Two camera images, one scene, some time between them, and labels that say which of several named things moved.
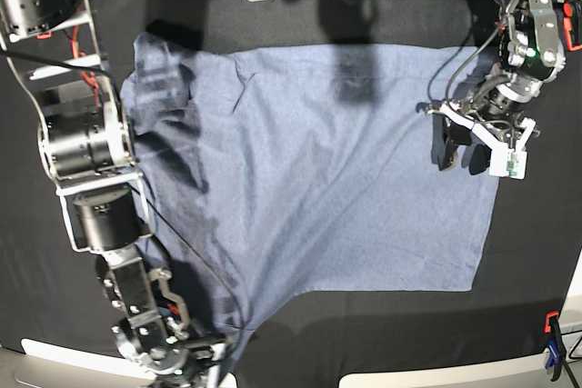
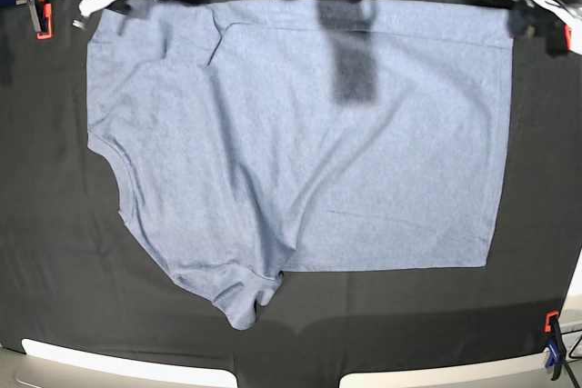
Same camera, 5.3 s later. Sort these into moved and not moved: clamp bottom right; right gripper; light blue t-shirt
Moved: right gripper; light blue t-shirt
Not moved: clamp bottom right
